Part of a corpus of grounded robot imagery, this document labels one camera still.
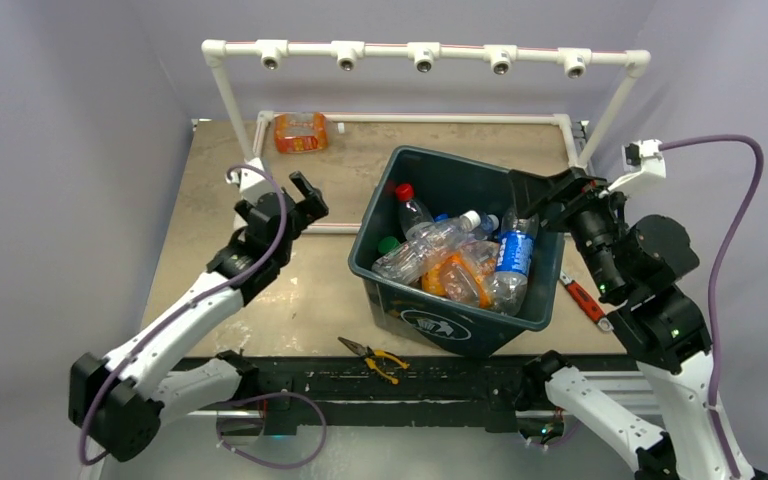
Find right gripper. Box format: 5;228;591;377
508;163;637;296

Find Pepsi bottle blue cap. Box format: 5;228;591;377
470;212;499;241

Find blue label bottle back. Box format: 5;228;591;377
492;206;539;316

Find large crushed orange label bottle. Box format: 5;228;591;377
273;112;346;154

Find small jar green lid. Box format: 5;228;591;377
377;236;401;256

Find dark green plastic bin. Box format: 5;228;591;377
348;146;564;358

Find clear bottle white cap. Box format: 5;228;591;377
371;210;482;285

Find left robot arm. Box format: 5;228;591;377
68;172;329;466

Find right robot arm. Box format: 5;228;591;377
508;168;761;479

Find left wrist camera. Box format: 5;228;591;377
225;158;274;204

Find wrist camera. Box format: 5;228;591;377
225;158;274;204
608;139;666;197

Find red handled adjustable wrench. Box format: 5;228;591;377
559;270;613;333

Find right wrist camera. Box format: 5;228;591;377
608;139;666;197

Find yellow handled pliers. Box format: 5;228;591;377
337;336;410;385

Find white PVC pipe frame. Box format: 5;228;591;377
200;39;652;236

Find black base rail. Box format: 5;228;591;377
219;351;551;436

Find purple cable loop front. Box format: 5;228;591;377
214;392;329;472

